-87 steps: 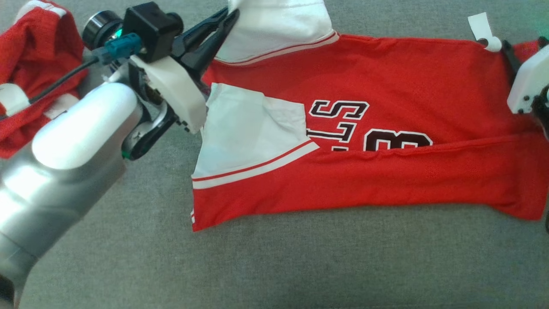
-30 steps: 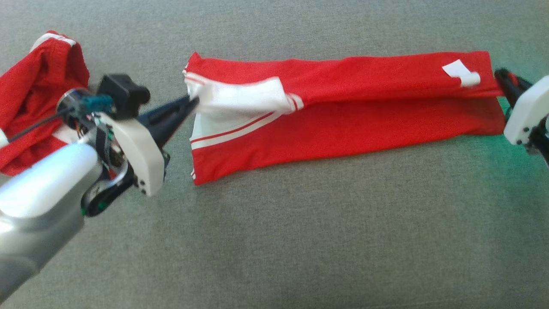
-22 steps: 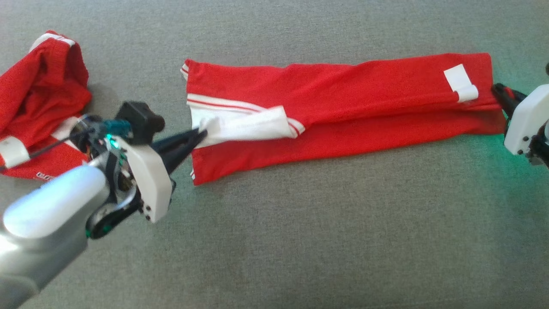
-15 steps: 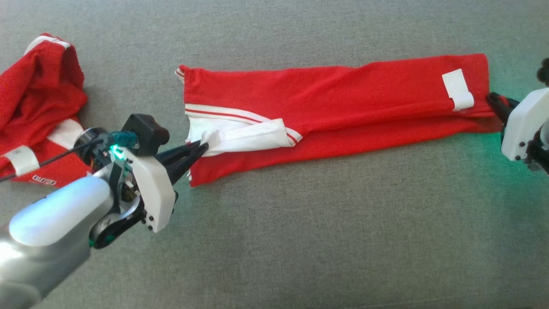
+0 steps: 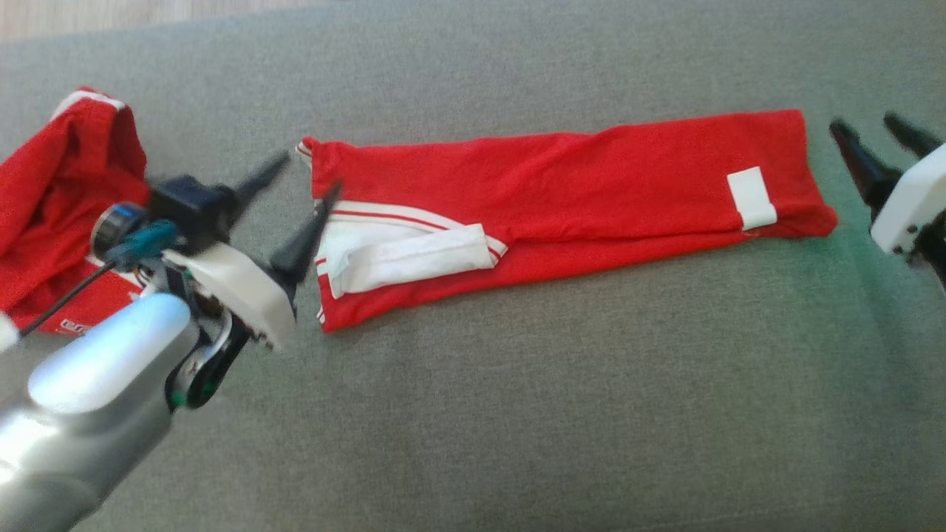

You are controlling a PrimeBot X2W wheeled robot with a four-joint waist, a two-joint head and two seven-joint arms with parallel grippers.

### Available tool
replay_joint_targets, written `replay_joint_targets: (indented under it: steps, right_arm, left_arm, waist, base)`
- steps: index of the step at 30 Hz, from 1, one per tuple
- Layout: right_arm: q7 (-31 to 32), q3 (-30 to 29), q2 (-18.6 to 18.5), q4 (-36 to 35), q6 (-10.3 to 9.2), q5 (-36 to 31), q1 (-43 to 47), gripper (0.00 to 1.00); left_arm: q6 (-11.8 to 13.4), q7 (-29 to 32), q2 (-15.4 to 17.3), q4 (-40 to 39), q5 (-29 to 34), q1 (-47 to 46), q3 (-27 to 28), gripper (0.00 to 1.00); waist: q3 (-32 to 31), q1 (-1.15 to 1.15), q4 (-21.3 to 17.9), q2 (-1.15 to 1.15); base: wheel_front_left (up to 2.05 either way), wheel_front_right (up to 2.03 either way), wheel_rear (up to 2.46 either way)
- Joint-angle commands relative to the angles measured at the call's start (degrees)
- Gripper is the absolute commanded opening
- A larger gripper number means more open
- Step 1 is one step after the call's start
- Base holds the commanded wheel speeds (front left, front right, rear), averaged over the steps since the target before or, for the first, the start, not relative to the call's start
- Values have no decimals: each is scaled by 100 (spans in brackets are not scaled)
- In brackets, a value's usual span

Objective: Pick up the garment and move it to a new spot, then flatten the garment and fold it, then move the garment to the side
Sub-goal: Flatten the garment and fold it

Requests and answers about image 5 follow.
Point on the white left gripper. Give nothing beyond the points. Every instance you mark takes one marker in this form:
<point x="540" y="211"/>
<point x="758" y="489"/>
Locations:
<point x="236" y="288"/>

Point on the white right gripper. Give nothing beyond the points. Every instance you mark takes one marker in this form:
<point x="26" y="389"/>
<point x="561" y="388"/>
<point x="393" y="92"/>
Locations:
<point x="913" y="207"/>

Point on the red shorts with white trim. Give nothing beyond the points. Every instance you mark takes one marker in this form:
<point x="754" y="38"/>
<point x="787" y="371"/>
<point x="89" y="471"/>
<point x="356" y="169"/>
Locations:
<point x="66" y="192"/>

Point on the red basketball jersey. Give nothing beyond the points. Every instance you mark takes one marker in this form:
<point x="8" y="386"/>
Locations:
<point x="591" y="185"/>

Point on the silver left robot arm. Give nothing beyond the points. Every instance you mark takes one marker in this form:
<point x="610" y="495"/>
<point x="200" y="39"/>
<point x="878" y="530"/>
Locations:
<point x="81" y="414"/>

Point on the grey fabric sofa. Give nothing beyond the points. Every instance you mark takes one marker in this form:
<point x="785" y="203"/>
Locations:
<point x="517" y="406"/>

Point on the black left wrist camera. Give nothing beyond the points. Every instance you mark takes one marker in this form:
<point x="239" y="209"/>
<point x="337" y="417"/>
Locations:
<point x="188" y="210"/>

